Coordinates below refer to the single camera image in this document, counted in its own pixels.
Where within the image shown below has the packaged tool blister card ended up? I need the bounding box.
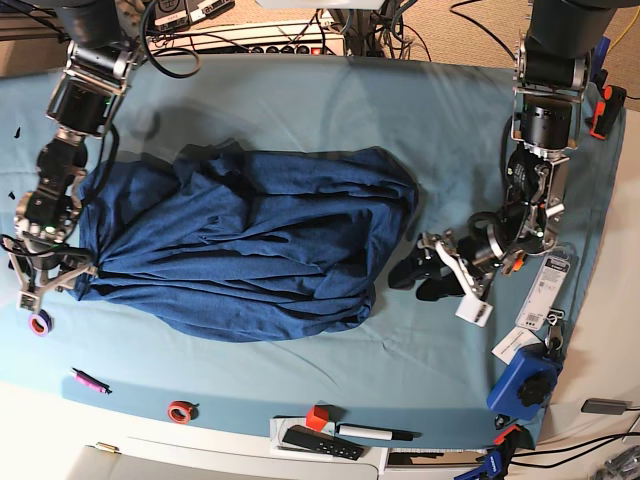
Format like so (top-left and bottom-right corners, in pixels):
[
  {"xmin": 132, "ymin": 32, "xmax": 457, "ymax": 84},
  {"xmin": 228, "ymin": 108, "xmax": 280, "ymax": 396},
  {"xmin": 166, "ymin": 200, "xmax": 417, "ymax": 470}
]
[{"xmin": 515, "ymin": 245, "xmax": 575, "ymax": 332}]

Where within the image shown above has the blue black clamp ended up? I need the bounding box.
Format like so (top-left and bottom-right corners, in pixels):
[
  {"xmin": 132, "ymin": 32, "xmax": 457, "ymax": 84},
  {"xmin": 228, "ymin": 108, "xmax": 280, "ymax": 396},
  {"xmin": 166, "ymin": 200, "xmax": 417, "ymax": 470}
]
[{"xmin": 590, "ymin": 36, "xmax": 611, "ymax": 82}]

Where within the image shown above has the white black marker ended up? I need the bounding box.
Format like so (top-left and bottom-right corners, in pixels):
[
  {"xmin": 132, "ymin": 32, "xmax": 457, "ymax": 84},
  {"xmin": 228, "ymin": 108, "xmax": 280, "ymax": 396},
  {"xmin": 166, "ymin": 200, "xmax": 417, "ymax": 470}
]
[{"xmin": 335, "ymin": 424, "xmax": 416, "ymax": 442}]

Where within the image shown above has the blue orange bottom clamp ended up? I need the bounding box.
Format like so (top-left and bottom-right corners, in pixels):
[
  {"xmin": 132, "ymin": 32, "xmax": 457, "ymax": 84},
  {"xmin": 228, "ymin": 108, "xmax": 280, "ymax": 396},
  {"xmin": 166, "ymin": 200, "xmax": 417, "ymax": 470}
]
[{"xmin": 454, "ymin": 425, "xmax": 523, "ymax": 480}]

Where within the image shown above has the white paper tag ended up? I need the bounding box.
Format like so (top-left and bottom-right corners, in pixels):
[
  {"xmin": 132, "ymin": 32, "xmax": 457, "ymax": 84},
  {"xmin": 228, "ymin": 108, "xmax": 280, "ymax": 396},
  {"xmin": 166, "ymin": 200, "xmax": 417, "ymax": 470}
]
[{"xmin": 491, "ymin": 326, "xmax": 541, "ymax": 365}]

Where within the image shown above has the black remote control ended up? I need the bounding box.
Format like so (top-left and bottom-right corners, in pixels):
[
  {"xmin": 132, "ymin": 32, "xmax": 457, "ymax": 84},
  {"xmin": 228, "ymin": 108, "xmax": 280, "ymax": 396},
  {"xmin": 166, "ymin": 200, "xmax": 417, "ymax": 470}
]
[{"xmin": 282, "ymin": 425, "xmax": 365, "ymax": 461}]

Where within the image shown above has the orange black clamp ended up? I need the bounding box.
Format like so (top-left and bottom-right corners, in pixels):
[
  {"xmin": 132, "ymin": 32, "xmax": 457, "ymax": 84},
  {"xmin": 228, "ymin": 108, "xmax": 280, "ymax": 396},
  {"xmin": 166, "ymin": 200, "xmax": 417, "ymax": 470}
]
[{"xmin": 588, "ymin": 85, "xmax": 627, "ymax": 140}]

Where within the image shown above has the red tape roll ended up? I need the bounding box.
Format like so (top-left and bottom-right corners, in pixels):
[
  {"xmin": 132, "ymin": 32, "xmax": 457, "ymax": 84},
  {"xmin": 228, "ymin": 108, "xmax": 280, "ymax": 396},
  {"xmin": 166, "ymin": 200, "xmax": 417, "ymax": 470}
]
[{"xmin": 167, "ymin": 401, "xmax": 199, "ymax": 425}]

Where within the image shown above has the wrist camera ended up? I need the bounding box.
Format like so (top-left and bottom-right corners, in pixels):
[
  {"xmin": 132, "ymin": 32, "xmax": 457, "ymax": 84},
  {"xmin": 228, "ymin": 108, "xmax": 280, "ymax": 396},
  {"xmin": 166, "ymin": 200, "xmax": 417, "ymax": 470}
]
[
  {"xmin": 455, "ymin": 295, "xmax": 493, "ymax": 328},
  {"xmin": 17, "ymin": 291, "xmax": 41, "ymax": 314}
]

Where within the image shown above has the grey adapter box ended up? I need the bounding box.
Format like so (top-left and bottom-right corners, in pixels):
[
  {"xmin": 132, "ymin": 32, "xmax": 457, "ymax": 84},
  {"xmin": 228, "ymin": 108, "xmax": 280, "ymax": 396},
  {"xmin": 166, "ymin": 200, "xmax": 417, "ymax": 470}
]
[{"xmin": 581, "ymin": 398, "xmax": 628, "ymax": 416}]

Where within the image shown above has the power strip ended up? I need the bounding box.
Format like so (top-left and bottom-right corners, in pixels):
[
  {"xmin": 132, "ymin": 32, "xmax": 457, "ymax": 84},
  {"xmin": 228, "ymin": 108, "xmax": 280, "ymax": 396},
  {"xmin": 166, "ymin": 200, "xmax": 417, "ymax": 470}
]
[{"xmin": 149, "ymin": 18, "xmax": 345, "ymax": 56}]

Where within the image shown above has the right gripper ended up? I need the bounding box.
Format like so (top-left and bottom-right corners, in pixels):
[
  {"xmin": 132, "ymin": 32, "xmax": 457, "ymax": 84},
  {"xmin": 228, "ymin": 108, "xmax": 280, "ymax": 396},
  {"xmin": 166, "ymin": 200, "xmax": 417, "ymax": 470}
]
[{"xmin": 4, "ymin": 237, "xmax": 98, "ymax": 295}]

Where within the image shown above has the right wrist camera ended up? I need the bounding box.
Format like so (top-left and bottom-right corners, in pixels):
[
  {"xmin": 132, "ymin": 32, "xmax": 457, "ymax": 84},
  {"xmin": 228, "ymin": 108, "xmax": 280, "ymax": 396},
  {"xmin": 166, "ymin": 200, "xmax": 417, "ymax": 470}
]
[{"xmin": 17, "ymin": 291, "xmax": 41, "ymax": 314}]

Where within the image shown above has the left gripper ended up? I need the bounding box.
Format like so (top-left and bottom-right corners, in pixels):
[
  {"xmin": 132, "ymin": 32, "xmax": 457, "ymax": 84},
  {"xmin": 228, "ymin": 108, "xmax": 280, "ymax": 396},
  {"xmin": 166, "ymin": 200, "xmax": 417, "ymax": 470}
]
[{"xmin": 388, "ymin": 227, "xmax": 503, "ymax": 301}]

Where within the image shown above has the metal keys carabiner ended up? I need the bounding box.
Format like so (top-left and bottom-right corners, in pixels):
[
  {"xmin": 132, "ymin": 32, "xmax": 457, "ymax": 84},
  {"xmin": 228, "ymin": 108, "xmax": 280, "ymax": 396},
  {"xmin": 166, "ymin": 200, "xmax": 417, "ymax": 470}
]
[{"xmin": 545, "ymin": 308, "xmax": 565, "ymax": 362}]

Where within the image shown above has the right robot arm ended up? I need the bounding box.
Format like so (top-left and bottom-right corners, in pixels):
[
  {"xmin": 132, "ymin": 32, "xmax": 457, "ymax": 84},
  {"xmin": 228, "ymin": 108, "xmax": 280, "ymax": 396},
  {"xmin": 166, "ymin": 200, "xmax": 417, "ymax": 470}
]
[{"xmin": 1, "ymin": 1, "xmax": 166, "ymax": 311}]

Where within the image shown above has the purple tape roll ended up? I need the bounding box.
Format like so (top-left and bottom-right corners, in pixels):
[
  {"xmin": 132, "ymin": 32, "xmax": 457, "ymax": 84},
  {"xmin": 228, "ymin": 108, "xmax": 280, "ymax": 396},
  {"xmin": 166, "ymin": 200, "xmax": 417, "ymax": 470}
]
[{"xmin": 28, "ymin": 310, "xmax": 53, "ymax": 336}]

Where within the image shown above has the blue t-shirt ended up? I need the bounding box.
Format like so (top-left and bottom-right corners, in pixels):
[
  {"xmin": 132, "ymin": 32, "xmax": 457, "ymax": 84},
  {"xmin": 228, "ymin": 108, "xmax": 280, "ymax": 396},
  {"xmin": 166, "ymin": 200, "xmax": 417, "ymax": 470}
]
[{"xmin": 73, "ymin": 145, "xmax": 419, "ymax": 342}]

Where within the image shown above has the blue box with knob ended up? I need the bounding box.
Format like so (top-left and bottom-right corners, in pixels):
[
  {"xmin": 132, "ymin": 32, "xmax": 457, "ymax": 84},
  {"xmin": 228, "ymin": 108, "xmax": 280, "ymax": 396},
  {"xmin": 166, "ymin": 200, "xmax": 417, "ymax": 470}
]
[{"xmin": 486, "ymin": 345, "xmax": 563, "ymax": 421}]

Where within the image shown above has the pink marker pen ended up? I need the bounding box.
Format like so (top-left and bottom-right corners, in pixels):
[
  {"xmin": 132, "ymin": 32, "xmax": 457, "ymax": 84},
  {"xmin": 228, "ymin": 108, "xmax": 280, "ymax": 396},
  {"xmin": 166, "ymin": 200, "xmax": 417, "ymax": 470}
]
[{"xmin": 70, "ymin": 368, "xmax": 112, "ymax": 395}]

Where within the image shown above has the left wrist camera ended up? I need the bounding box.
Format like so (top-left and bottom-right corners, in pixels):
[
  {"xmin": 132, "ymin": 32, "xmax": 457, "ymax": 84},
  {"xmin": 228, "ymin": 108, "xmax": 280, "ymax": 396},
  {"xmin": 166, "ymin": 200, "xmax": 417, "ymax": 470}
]
[{"xmin": 455, "ymin": 295, "xmax": 493, "ymax": 328}]

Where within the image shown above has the red cube block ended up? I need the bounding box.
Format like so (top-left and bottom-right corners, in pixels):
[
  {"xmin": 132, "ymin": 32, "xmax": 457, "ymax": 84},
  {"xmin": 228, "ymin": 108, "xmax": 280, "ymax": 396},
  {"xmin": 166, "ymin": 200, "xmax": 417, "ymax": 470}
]
[{"xmin": 305, "ymin": 405, "xmax": 330, "ymax": 432}]

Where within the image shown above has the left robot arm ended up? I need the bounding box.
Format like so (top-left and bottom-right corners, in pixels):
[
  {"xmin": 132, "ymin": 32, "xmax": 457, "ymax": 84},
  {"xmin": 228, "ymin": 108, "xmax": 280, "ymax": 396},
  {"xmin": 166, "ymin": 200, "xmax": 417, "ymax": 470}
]
[{"xmin": 388, "ymin": 1, "xmax": 631, "ymax": 301}]

